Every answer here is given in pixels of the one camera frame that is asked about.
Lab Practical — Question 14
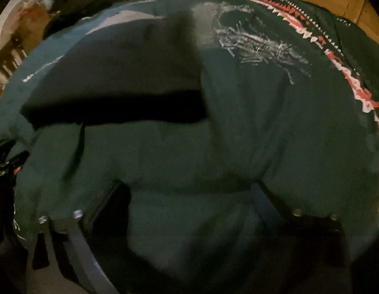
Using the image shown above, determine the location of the wooden chair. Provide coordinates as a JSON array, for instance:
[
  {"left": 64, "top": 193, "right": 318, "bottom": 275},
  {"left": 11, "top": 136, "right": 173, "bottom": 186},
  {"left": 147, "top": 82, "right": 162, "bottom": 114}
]
[{"left": 0, "top": 38, "right": 27, "bottom": 79}]

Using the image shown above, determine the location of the black jacket grey lining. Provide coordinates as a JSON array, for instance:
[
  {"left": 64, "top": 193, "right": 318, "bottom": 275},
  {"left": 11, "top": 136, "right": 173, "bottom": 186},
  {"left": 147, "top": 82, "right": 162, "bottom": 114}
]
[{"left": 21, "top": 14, "right": 208, "bottom": 129}]

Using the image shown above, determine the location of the dark green patterned blanket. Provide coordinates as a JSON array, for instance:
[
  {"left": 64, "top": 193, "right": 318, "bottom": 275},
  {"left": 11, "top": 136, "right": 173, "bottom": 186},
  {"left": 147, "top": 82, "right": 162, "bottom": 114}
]
[{"left": 0, "top": 0, "right": 379, "bottom": 293}]

